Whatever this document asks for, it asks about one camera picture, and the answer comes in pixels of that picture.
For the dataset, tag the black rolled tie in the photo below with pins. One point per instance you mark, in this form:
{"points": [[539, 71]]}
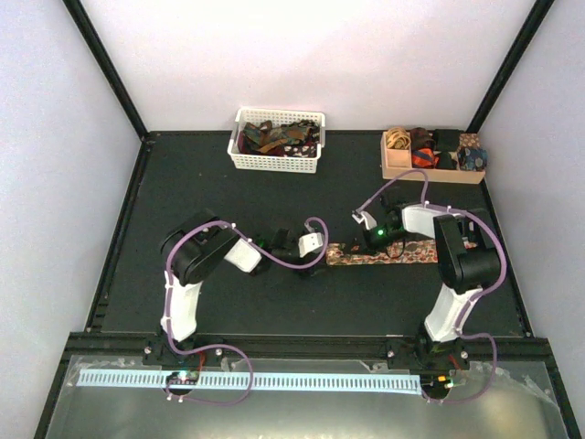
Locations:
{"points": [[446, 140], [445, 161]]}

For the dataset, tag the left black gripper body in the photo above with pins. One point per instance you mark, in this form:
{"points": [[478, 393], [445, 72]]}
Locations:
{"points": [[304, 272]]}

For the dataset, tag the right black frame post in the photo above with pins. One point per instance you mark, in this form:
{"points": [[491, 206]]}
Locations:
{"points": [[526, 33]]}

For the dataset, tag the black frame post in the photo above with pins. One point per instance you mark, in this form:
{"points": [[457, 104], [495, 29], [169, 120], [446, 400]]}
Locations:
{"points": [[526, 33], [97, 49]]}

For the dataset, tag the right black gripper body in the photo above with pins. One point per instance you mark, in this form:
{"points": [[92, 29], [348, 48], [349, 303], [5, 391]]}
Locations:
{"points": [[378, 241]]}

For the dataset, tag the left black frame post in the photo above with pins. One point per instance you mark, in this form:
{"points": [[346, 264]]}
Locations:
{"points": [[97, 49]]}

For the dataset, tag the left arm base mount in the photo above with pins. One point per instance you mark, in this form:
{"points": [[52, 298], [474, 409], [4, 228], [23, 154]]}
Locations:
{"points": [[158, 352]]}

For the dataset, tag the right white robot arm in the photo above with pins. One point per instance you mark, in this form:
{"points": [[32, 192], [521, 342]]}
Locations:
{"points": [[470, 261]]}

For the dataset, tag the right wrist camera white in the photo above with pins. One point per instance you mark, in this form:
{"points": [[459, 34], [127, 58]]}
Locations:
{"points": [[364, 219]]}

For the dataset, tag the blue patterned rolled tie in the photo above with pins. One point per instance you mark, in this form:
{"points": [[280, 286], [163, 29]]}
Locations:
{"points": [[472, 159]]}

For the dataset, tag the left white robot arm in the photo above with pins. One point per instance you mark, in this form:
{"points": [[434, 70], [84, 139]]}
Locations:
{"points": [[196, 248]]}

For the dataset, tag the paisley patterned necktie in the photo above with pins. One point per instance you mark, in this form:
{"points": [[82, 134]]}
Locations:
{"points": [[408, 252]]}

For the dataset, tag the wooden compartment tray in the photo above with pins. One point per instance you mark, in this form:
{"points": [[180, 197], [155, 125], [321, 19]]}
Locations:
{"points": [[397, 163]]}

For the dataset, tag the brown patterned rolled tie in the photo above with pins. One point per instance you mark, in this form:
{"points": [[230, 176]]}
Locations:
{"points": [[468, 140]]}

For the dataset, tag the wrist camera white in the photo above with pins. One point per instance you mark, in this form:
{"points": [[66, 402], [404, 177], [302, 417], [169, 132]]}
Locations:
{"points": [[310, 243], [364, 219]]}

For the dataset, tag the clear acrylic sheet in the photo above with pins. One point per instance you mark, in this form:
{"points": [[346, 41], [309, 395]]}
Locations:
{"points": [[512, 400]]}

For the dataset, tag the pile of ties in basket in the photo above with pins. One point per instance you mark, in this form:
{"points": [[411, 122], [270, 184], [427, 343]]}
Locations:
{"points": [[298, 139]]}

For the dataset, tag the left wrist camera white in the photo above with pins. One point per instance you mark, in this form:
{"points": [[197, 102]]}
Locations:
{"points": [[310, 243]]}

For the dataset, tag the dark red rolled tie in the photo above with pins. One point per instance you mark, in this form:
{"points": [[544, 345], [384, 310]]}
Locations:
{"points": [[420, 138]]}

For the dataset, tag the black rolled tie front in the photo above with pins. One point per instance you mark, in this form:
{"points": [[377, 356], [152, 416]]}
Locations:
{"points": [[445, 161]]}

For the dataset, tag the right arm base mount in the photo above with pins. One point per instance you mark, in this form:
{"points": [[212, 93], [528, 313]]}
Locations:
{"points": [[417, 353]]}

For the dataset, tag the white plastic basket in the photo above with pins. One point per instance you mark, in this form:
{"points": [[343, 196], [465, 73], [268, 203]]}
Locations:
{"points": [[273, 163]]}

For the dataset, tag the orange blue rolled tie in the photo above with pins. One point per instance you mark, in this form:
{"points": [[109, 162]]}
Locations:
{"points": [[423, 158]]}

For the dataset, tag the white slotted cable duct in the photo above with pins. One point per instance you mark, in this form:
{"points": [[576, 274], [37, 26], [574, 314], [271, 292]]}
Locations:
{"points": [[256, 381]]}

